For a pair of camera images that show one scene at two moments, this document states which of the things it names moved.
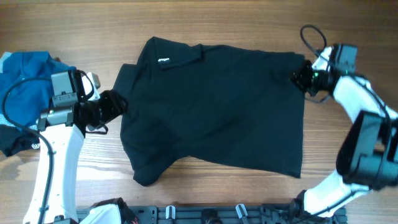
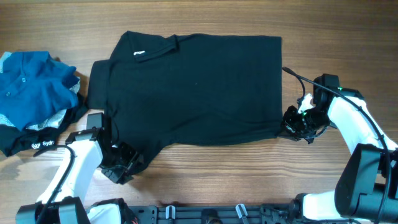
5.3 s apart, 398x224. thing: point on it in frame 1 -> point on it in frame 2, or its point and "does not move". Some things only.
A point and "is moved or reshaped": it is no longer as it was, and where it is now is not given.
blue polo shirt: [25, 83] does not move
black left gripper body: [106, 109] -> [120, 163]
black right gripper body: [307, 79] -> [304, 125]
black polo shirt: [224, 104] is moved or reshaped
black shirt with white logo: [13, 140] does not move
